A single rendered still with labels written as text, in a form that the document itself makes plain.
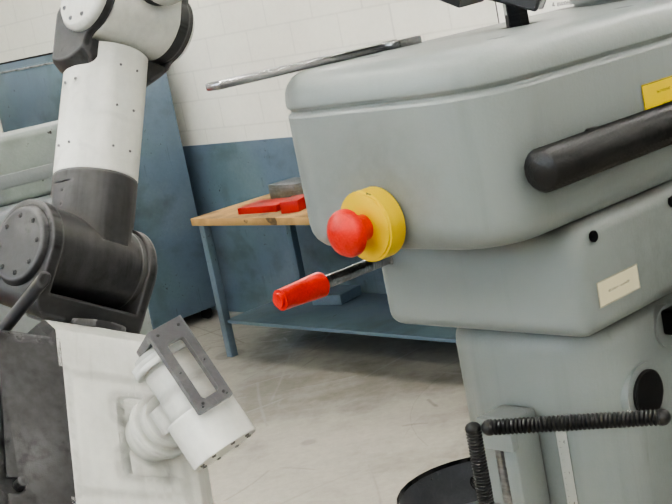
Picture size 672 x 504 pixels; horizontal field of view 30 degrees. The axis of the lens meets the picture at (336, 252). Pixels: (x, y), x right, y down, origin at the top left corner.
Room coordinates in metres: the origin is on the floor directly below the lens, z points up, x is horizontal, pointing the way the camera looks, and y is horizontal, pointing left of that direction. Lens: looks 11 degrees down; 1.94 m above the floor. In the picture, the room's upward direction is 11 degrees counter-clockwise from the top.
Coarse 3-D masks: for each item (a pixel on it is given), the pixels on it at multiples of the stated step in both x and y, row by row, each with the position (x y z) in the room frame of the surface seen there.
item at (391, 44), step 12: (420, 36) 1.21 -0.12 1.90; (360, 48) 1.17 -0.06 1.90; (372, 48) 1.18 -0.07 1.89; (384, 48) 1.19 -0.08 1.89; (312, 60) 1.13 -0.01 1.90; (324, 60) 1.14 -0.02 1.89; (336, 60) 1.15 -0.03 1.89; (264, 72) 1.09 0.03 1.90; (276, 72) 1.10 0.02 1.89; (288, 72) 1.11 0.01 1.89; (216, 84) 1.06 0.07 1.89; (228, 84) 1.06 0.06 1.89; (240, 84) 1.07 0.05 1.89
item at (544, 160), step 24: (624, 120) 1.00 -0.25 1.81; (648, 120) 1.01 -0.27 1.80; (552, 144) 0.95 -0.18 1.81; (576, 144) 0.95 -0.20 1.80; (600, 144) 0.96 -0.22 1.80; (624, 144) 0.98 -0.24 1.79; (648, 144) 1.00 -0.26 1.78; (528, 168) 0.94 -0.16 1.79; (552, 168) 0.92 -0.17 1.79; (576, 168) 0.94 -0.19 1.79; (600, 168) 0.97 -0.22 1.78
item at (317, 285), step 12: (360, 264) 1.14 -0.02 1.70; (372, 264) 1.14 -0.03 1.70; (384, 264) 1.15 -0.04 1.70; (312, 276) 1.10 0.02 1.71; (324, 276) 1.10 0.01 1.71; (336, 276) 1.11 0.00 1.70; (348, 276) 1.12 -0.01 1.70; (288, 288) 1.07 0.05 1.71; (300, 288) 1.08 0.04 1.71; (312, 288) 1.08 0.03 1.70; (324, 288) 1.09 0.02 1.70; (276, 300) 1.07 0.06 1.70; (288, 300) 1.07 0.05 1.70; (300, 300) 1.08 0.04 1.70; (312, 300) 1.09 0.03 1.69
